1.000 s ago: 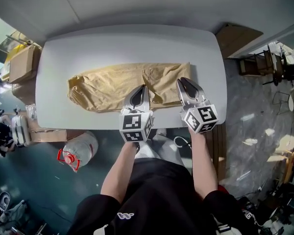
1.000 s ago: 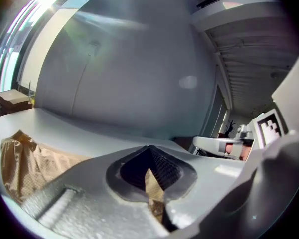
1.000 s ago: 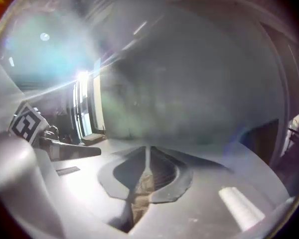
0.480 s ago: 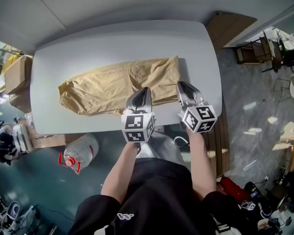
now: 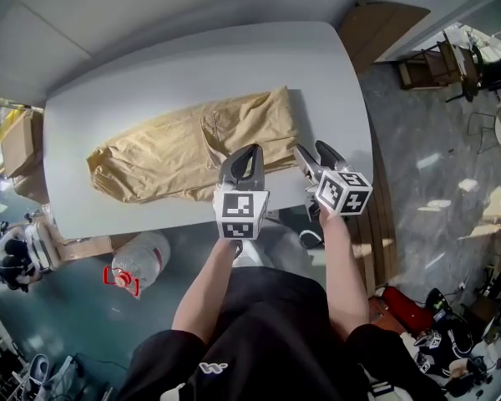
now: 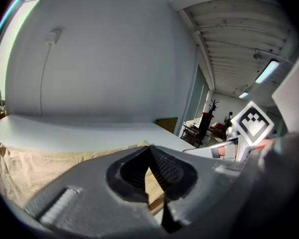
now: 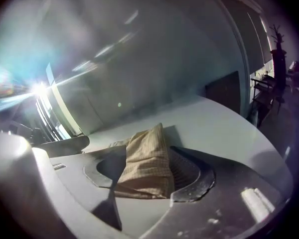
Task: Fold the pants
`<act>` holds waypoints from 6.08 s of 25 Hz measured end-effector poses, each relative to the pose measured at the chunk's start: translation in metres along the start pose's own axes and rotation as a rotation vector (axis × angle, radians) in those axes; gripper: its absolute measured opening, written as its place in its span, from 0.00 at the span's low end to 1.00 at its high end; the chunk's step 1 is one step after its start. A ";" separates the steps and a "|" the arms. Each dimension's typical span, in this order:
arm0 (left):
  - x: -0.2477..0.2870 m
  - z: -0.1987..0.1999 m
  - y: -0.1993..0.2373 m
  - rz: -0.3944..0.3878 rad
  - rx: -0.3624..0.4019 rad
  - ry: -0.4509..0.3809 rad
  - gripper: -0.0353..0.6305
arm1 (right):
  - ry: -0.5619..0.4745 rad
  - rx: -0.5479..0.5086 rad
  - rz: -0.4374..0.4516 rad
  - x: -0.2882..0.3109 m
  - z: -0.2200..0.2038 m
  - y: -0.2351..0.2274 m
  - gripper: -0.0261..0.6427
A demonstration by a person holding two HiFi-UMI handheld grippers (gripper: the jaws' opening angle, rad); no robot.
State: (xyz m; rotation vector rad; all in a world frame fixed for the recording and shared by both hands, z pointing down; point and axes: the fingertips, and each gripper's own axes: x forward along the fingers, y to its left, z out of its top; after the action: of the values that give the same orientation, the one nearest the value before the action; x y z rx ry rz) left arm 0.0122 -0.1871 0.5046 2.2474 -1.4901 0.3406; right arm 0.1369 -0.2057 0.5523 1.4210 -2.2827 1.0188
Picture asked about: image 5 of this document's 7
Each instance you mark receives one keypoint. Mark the tan pants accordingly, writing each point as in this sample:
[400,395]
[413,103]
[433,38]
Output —
[167,157]

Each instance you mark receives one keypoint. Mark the grey shoes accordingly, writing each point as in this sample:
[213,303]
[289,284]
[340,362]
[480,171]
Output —
[37,372]

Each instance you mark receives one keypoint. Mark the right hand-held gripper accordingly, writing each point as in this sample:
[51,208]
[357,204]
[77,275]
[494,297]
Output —
[344,192]

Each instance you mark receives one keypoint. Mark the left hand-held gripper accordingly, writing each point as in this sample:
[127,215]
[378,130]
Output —
[238,211]

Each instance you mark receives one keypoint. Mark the red bag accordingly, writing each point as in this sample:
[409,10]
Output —
[407,307]

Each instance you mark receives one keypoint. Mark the brown cardboard box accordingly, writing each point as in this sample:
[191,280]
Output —
[18,148]

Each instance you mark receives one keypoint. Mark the person's grey trouser legs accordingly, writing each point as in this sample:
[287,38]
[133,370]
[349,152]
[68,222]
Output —
[275,245]

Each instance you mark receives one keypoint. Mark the brown wooden board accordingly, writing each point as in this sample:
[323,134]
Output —
[380,27]

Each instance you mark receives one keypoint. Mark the yellow bag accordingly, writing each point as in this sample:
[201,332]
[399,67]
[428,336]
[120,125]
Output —
[10,121]

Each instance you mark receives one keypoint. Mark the wooden chair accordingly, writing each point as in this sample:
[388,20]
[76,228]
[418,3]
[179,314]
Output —
[436,65]

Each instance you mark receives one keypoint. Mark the black and white headset pile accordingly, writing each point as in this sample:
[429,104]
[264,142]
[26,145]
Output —
[18,257]

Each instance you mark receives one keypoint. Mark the long wooden planks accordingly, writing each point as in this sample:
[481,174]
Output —
[378,240]

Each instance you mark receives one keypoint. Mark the person's right forearm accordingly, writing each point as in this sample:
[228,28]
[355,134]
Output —
[344,265]

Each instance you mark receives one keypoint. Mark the large clear water bottle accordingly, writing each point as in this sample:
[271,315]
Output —
[144,257]

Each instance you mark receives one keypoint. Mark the person's left forearm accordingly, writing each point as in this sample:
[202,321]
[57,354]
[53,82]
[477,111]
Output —
[202,290]

